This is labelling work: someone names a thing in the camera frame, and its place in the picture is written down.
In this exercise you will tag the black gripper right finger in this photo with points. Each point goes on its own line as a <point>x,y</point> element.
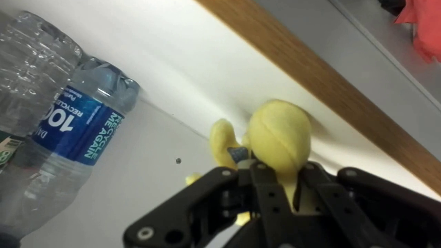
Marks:
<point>358,210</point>

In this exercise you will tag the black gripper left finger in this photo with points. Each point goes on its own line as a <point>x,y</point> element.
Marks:
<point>197,214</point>

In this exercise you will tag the yellow banana plush toy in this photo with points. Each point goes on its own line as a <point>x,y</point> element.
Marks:
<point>278,134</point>

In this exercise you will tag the wooden upper cabinet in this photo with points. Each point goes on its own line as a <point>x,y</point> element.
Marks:
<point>198,61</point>

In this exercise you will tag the clear water bottle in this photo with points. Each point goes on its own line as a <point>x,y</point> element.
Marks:
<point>59,111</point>

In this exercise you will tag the coral pink cloth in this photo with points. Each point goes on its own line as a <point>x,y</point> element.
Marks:
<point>425,18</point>

